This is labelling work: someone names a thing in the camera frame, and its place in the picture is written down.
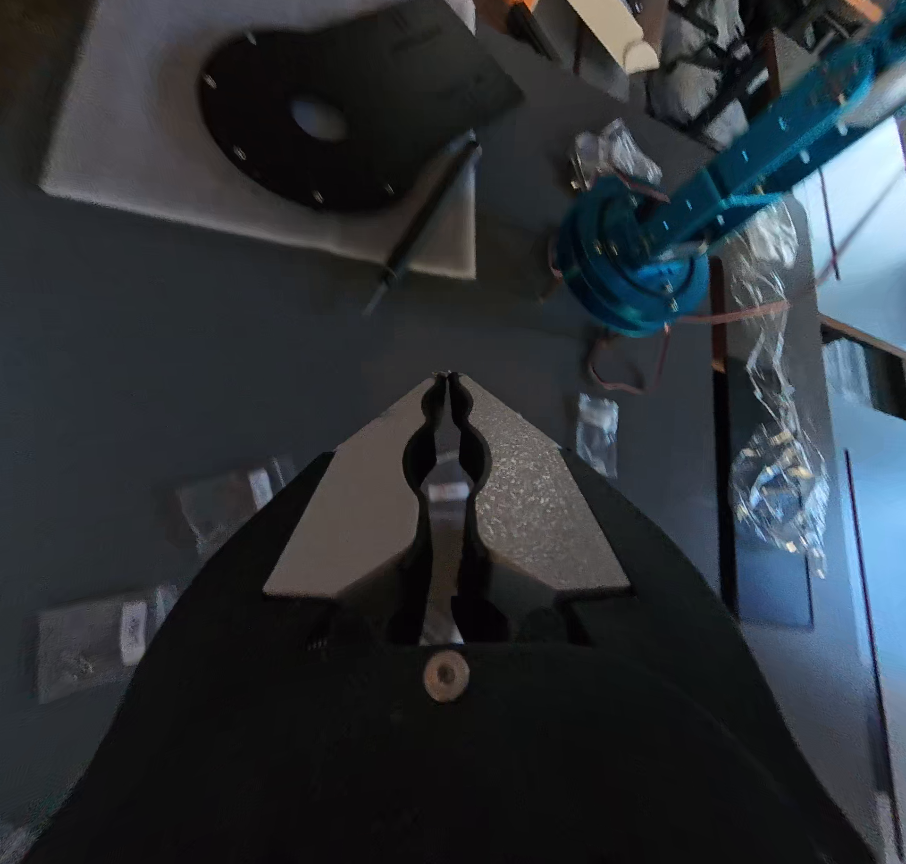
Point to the small labelled screw bag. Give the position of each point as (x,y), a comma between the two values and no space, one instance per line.
(85,655)

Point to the blue toy robot arm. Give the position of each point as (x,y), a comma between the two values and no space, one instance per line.
(637,255)

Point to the black electric screwdriver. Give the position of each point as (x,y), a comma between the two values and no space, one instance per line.
(425,220)

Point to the orange box with white lid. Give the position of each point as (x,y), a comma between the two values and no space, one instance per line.
(601,8)

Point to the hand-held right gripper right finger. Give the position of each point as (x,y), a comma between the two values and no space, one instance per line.
(552,524)

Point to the white foam sheet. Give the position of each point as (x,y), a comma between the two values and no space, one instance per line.
(127,135)

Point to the black metal base plate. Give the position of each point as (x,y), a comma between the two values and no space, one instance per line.
(396,86)

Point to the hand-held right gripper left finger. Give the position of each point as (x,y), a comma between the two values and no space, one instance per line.
(340,524)

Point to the grey wooden-edged desk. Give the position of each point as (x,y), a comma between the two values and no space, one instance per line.
(212,354)

